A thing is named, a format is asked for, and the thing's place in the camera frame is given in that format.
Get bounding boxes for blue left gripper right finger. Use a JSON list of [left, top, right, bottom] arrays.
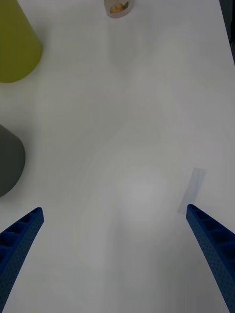
[[186, 203, 235, 313]]

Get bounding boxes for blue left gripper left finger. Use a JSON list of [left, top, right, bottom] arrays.
[[0, 207, 45, 313]]

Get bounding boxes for drink can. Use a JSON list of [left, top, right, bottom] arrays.
[[103, 0, 135, 19]]

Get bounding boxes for grey plastic waste bin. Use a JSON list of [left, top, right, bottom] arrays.
[[0, 124, 26, 198]]

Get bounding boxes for yellow-green plastic waste bin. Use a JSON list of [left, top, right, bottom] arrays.
[[0, 0, 43, 84]]

